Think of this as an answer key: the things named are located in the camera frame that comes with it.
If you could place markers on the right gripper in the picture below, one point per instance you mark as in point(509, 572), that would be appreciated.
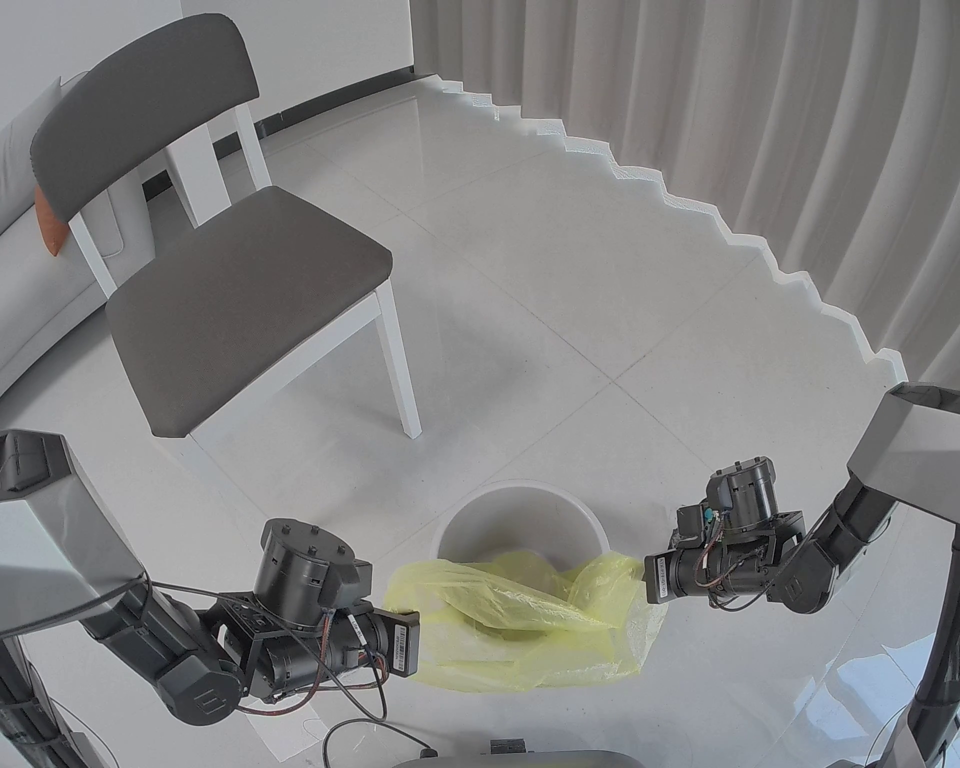
point(660, 577)

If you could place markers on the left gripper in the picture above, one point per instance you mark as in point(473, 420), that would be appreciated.
point(401, 645)

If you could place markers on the yellow plastic bag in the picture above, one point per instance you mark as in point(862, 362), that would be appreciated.
point(510, 622)

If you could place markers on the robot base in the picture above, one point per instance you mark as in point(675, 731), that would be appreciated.
point(525, 761)

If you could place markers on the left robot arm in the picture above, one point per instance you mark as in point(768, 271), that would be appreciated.
point(90, 540)

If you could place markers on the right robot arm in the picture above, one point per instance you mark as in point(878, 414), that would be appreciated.
point(907, 450)

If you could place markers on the white trash bin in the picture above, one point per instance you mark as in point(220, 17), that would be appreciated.
point(525, 517)

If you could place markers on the beige curtain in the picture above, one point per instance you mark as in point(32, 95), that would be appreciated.
point(675, 75)

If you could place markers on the pale grey sofa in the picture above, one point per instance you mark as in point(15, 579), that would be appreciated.
point(30, 300)

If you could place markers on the grey and white chair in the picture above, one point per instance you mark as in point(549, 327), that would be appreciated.
point(150, 90)

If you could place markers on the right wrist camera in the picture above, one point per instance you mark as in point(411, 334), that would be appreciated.
point(690, 525)

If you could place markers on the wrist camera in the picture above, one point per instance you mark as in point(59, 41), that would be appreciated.
point(352, 581)
point(690, 525)

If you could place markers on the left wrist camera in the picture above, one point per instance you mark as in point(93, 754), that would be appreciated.
point(352, 581)

